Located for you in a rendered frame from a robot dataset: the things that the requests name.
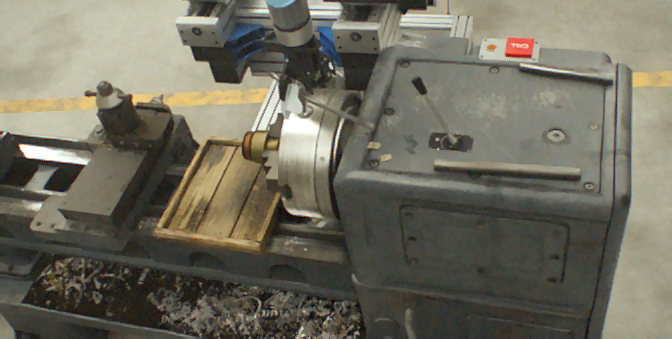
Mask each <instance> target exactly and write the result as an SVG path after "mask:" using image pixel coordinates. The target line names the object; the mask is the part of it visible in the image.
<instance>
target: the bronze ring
mask: <svg viewBox="0 0 672 339"><path fill-rule="evenodd" d="M279 141H280V138H275V136H269V130H257V131H247V132H246V133H245V135H244V138H243V142H242V155H243V157H244V159H245V160H249V161H254V162H255V163H263V161H261V156H262V155H263V153H264V152H265V150H275V151H278V149H279Z"/></svg>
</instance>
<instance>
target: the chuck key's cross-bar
mask: <svg viewBox="0 0 672 339"><path fill-rule="evenodd" d="M269 77H271V78H272V79H274V80H276V81H277V82H279V78H280V77H279V75H277V74H276V73H274V72H273V71H270V72H269ZM301 97H302V98H304V99H306V100H307V101H309V102H310V103H312V104H314V105H316V106H318V108H321V109H324V110H326V111H329V112H331V113H333V114H335V115H338V116H340V117H342V118H345V119H347V120H349V121H353V122H355V123H357V124H359V125H362V126H364V127H366V128H369V129H371V130H374V129H375V125H374V124H372V123H369V122H367V121H365V120H362V119H360V118H357V117H355V116H353V115H349V114H347V113H345V112H342V111H340V110H338V109H335V108H333V106H331V105H328V104H326V103H324V102H320V101H318V100H316V99H314V98H312V97H311V96H309V95H307V94H306V93H304V92H303V93H302V94H301Z"/></svg>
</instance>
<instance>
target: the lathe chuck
mask: <svg viewBox="0 0 672 339"><path fill-rule="evenodd" d="M312 90H313V94H314V95H311V94H310V93H308V92H307V91H305V88H304V92H305V93H306V94H307V95H309V96H311V97H312V98H314V99H316V100H318V101H320V102H324V103H326V104H328V103H329V101H330V99H331V97H332V96H333V95H334V94H335V93H336V92H337V91H339V90H334V89H320V88H313V89H312ZM307 102H308V105H307V106H310V108H311V109H312V113H311V115H309V116H308V117H301V116H299V114H297V113H293V112H290V115H289V120H288V121H287V120H285V118H284V121H283V125H282V129H281V134H280V141H279V149H278V184H279V185H280V186H283V185H284V184H288V187H291V192H293V198H291V200H289V199H287V196H281V200H282V202H283V205H284V207H285V208H286V210H287V211H288V212H289V213H290V214H294V215H302V216H312V217H317V218H326V217H324V215H323V214H321V212H320V210H319V207H318V204H317V199H316V191H315V155H316V146H317V139H318V133H319V128H320V124H321V120H323V117H324V114H325V111H326V110H324V109H321V108H318V106H316V105H314V104H312V103H310V102H309V101H307ZM326 219H328V218H326Z"/></svg>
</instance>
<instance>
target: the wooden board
mask: <svg viewBox="0 0 672 339"><path fill-rule="evenodd" d="M242 142H243V139H236V138H226V136H217V135H206V136H205V139H204V141H203V143H202V144H201V146H199V148H198V150H197V152H196V153H197V154H196V155H195V156H194V158H193V160H192V162H191V165H189V168H188V170H187V172H186V174H185V176H184V177H183V180H182V183H181V185H180V186H179V188H178V190H177V192H176V193H175V195H174V197H173V200H172V202H171V204H170V206H168V207H167V209H166V210H165V212H164V214H163V216H162V218H161V220H160V221H159V223H158V225H157V229H156V231H157V232H156V231H155V235H156V236H157V237H158V239H159V240H161V241H168V242H176V243H183V244H190V245H192V244H193V245H196V246H203V247H210V248H217V249H223V250H227V249H228V250H234V251H241V252H248V253H254V254H262V255H263V254H264V251H265V249H266V247H267V244H268V242H269V239H270V237H271V234H272V232H273V229H274V226H275V224H276V221H277V219H278V216H279V214H280V211H281V209H282V206H283V202H282V200H281V196H282V194H281V192H280V191H272V190H268V186H267V181H266V177H267V175H266V171H265V169H264V166H263V163H255V162H254V161H249V160H245V159H244V157H243V155H242ZM210 145H212V146H210ZM213 145H215V148H214V146H213ZM219 145H220V146H219ZM222 146H223V147H222ZM230 146H232V147H230ZM210 147H211V148H210ZM216 147H217V148H216ZM218 147H219V148H218ZM225 147H226V148H225ZM238 147H239V150H236V149H238ZM209 148H210V151H209ZM214 149H215V150H216V151H217V152H216V151H215V150H214ZM219 149H220V150H219ZM226 149H227V150H226ZM211 150H212V151H211ZM218 150H219V151H218ZM207 151H208V152H211V153H208V152H207ZM219 152H220V153H219ZM238 152H239V153H238ZM207 153H208V154H207ZM215 154H216V155H215ZM207 155H208V156H207ZM209 155H210V156H209ZM213 155H214V156H213ZM221 155H222V156H221ZM204 156H205V157H204ZM210 157H212V158H210ZM214 157H215V158H214ZM221 157H222V158H221ZM203 160H204V162H203V164H202V161H203ZM244 160H245V161H244ZM208 161H209V162H208ZM219 161H220V163H219ZM205 162H206V163H205ZM259 164H260V165H261V166H259ZM208 165H209V166H208ZM202 166H203V168H202ZM225 166H228V168H225ZM251 166H252V168H251ZM250 168H251V169H250ZM254 168H255V169H254ZM261 168H263V171H261ZM198 169H199V170H198ZM222 170H223V171H222ZM236 171H237V172H236ZM238 171H239V172H238ZM260 171H261V172H260ZM264 172H265V174H264ZM255 173H257V174H258V173H259V175H258V176H257V175H256V174H255ZM255 175H256V176H255ZM264 175H265V176H264ZM229 177H230V178H229ZM258 177H264V178H258ZM263 180H264V181H263ZM260 182H262V183H260ZM221 184H222V185H221ZM256 184H257V185H258V187H257V186H255V185H256ZM262 184H264V185H263V186H262V187H260V185H262ZM245 185H246V186H245ZM225 187H226V188H225ZM265 188H267V189H265ZM258 189H259V191H258ZM267 190H268V191H267ZM256 191H257V193H256ZM263 191H264V192H263ZM253 192H254V193H253ZM258 193H259V194H258ZM272 193H273V195H272ZM275 194H276V195H275ZM217 195H218V196H217ZM266 195H267V196H266ZM256 196H257V198H256ZM260 196H263V198H260ZM251 198H252V199H251ZM254 198H256V199H255V200H254ZM272 198H275V199H272ZM250 199H251V200H250ZM258 199H260V200H258ZM264 199H265V200H264ZM266 199H267V200H266ZM270 199H271V201H270ZM272 200H273V201H274V202H272ZM252 201H253V202H254V203H252ZM260 201H262V202H260ZM265 201H266V203H265ZM240 202H241V203H240ZM257 202H258V203H257ZM248 203H249V204H248ZM264 203H265V204H264ZM268 203H270V204H268ZM255 204H257V205H255ZM180 205H181V206H180ZM186 205H187V206H186ZM191 205H192V206H193V207H191ZM252 205H253V206H252ZM178 206H180V207H178ZM251 206H252V207H251ZM260 206H262V207H260ZM269 206H270V207H272V208H270V207H269ZM185 207H187V209H186V208H185ZM198 207H199V208H198ZM214 207H215V208H214ZM168 208H170V209H168ZM171 208H172V209H171ZM179 208H180V209H179ZM249 208H250V209H249ZM178 209H179V210H178ZM193 209H194V210H195V211H194V210H193ZM196 209H198V210H197V211H196ZM207 209H208V211H207ZM253 209H255V210H253ZM272 209H273V210H272ZM176 210H177V211H176ZM190 210H192V211H190ZM199 210H202V211H205V212H201V211H199ZM250 210H251V211H250ZM252 210H253V211H252ZM268 210H269V212H267V211H268ZM213 211H214V212H213ZM245 211H246V212H245ZM249 211H250V213H249ZM259 211H260V212H259ZM178 212H179V213H178ZM188 212H189V213H188ZM198 212H199V213H198ZM207 212H208V213H207ZM215 212H217V213H215ZM243 212H245V213H243ZM180 213H181V214H180ZM240 213H242V214H241V215H240ZM248 213H249V214H248ZM266 213H267V214H268V215H267V216H265V215H266ZM178 214H179V215H178ZM193 214H194V216H195V215H196V216H197V217H196V216H195V217H196V218H195V217H194V216H193ZM204 214H205V215H204ZM211 214H212V215H211ZM238 214H239V215H238ZM246 214H248V215H246ZM254 214H255V215H254ZM262 214H263V215H262ZM180 215H182V216H180ZM207 215H209V216H208V217H209V218H210V219H208V217H207ZM236 215H237V216H236ZM203 216H205V217H203ZM240 216H242V217H240ZM246 216H247V217H246ZM248 216H250V217H251V218H253V217H252V216H255V217H254V218H253V220H252V219H251V218H249V217H248ZM258 216H259V217H258ZM174 217H175V218H174ZM245 217H246V218H245ZM163 218H164V219H165V220H163ZM239 218H240V220H239ZM262 218H263V219H262ZM269 218H270V219H269ZM175 219H177V220H175ZM189 219H190V220H189ZM191 219H192V220H191ZM195 219H196V221H195ZM202 219H203V220H202ZM225 219H226V221H225ZM197 220H198V223H197ZM208 220H210V221H208ZM237 220H239V221H237ZM248 220H249V221H248ZM257 220H258V221H257ZM222 221H225V222H222ZM170 222H171V223H172V225H170V226H168V224H171V223H170ZM194 222H196V223H194ZM201 222H202V223H201ZM234 222H235V223H234ZM250 222H251V223H252V224H251V223H250ZM255 222H256V223H255ZM257 222H258V223H259V224H263V225H260V226H258V225H259V224H258V223H257ZM173 223H175V226H174V224H173ZM178 223H179V225H178ZM190 223H193V224H190ZM239 224H240V225H239ZM248 224H250V225H248ZM255 224H256V225H255ZM196 225H197V226H196ZM236 225H237V226H236ZM251 225H252V226H251ZM167 226H168V227H170V229H168V227H167ZM232 226H233V231H232ZM254 226H255V227H254ZM257 226H258V227H257ZM174 227H176V229H177V230H178V229H180V231H176V229H174ZM183 227H185V229H184V232H183V230H182V229H183ZM234 227H235V229H234ZM241 227H242V229H241ZM251 227H253V229H251ZM173 229H174V230H173ZM187 229H188V230H189V231H188V230H187ZM195 229H196V230H195ZM197 229H198V230H197ZM254 229H255V230H257V231H255V230H254ZM181 230H182V231H181ZM185 230H186V231H188V232H186V231H185ZM194 230H195V231H198V232H199V233H198V232H196V234H194V233H195V231H194ZM217 230H219V231H220V232H219V231H217ZM229 230H230V232H229ZM234 230H235V232H234ZM244 230H245V231H244ZM250 230H251V233H249V232H250ZM175 231H176V234H175ZM253 231H255V232H253ZM190 232H191V233H190ZM206 232H208V233H209V234H210V235H209V234H208V233H206ZM252 232H253V233H254V235H255V234H256V235H257V233H259V234H258V235H257V236H256V235H255V236H254V235H252V234H253V233H252ZM197 233H198V234H197ZM219 233H221V235H220V234H219ZM233 233H234V235H233ZM240 233H241V234H240ZM246 233H247V236H245V238H243V237H244V234H246ZM214 234H215V236H214ZM227 234H229V235H228V236H227ZM190 235H191V236H190ZM251 235H252V236H251ZM208 236H209V237H208ZM234 236H235V237H234ZM250 236H251V237H252V238H251V237H250ZM253 236H254V237H253ZM248 237H250V238H251V239H248ZM234 238H235V239H234ZM256 238H257V240H256ZM253 239H254V240H253ZM248 240H249V241H248ZM255 240H256V241H255ZM253 241H255V242H253Z"/></svg>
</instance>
